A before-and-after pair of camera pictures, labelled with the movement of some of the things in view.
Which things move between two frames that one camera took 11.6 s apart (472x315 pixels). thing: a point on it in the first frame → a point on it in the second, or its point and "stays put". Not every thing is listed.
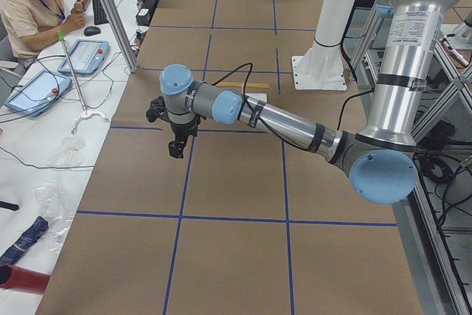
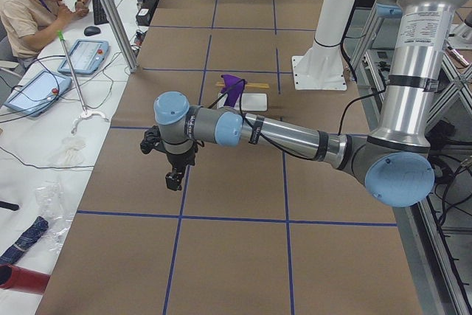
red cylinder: x=19 y=279 stays put
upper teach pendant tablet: x=87 y=57 stays put
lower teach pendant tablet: x=37 y=92 stays put
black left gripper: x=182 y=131 → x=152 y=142
